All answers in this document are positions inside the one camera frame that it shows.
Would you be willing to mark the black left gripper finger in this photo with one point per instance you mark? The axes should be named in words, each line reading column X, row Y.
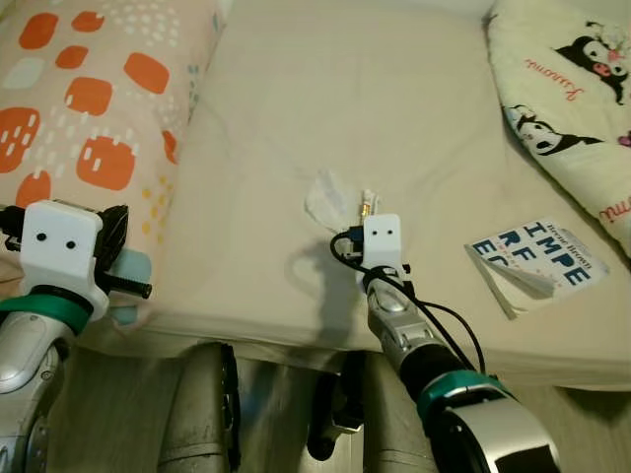
column 114, row 235

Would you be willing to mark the white book with blue letters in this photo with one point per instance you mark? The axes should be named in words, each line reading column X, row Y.
column 542, row 256

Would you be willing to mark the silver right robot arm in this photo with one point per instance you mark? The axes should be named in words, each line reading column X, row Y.
column 493, row 434

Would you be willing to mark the pink pillow with orange patches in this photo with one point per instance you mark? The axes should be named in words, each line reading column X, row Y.
column 99, row 99

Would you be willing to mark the grey robot left leg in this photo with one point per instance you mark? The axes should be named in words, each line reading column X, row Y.
column 202, row 414

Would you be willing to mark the grey robot leg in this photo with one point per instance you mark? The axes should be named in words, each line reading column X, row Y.
column 202, row 414
column 389, row 434

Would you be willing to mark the cream quilt with cartoon print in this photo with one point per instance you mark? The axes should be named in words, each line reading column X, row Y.
column 562, row 89

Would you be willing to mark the grey robot right leg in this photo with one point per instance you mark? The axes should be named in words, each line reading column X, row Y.
column 389, row 434

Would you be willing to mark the bed with beige sheet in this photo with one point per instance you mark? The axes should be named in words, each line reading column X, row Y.
column 394, row 118

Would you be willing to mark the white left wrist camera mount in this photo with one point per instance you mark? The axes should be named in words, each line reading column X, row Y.
column 59, row 241

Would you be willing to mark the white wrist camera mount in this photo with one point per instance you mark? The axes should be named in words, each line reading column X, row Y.
column 59, row 241
column 383, row 241

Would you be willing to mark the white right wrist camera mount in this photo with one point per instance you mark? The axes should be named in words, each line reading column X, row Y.
column 383, row 241

